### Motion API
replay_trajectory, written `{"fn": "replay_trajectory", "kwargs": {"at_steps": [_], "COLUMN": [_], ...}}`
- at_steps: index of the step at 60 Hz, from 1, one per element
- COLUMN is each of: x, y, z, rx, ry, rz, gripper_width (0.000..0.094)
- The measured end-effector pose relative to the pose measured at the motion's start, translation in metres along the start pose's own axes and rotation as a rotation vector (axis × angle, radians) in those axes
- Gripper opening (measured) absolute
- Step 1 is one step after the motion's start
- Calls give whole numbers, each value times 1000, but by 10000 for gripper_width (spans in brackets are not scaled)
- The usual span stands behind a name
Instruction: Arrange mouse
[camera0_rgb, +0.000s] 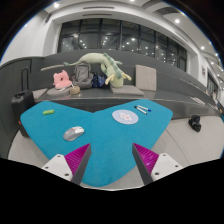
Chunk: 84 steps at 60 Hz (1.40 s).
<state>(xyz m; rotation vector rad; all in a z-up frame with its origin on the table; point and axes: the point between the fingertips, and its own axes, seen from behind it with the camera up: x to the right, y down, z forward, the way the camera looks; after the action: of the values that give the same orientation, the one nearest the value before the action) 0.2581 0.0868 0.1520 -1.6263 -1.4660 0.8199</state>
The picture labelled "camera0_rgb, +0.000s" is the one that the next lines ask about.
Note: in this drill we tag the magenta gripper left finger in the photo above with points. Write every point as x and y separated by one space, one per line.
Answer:
72 166

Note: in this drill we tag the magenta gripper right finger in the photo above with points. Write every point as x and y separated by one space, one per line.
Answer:
153 166

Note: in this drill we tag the grey computer mouse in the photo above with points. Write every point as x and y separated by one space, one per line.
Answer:
73 133

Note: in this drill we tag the blue table mat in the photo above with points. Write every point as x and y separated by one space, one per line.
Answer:
111 142

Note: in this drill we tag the white marker blue cap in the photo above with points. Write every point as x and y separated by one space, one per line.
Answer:
144 108

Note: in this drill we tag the round light blue coaster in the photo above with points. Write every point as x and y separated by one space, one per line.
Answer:
125 117

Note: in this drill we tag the green eraser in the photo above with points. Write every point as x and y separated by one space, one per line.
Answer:
48 112

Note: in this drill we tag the black object on floor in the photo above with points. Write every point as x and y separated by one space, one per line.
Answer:
194 122

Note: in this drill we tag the white marker black cap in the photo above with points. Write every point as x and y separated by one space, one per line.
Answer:
144 112

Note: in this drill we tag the small tan pouch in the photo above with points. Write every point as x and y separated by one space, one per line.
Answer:
74 90

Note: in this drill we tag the grey round seat cushion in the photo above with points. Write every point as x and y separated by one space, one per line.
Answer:
53 92

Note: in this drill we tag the grey flat seat cushion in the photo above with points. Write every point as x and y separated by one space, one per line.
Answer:
129 90

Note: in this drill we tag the black suitcase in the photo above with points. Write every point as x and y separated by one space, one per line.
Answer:
21 102

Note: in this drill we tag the pink plush toy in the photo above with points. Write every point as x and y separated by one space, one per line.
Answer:
61 80

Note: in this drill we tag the dark blue patterned bag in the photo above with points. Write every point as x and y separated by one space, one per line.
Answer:
98 81

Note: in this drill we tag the beige square cushion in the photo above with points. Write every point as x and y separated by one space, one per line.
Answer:
146 78

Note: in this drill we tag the grey backpack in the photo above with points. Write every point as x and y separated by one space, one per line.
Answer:
82 76

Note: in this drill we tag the green dragon plush toy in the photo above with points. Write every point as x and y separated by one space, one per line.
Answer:
114 75

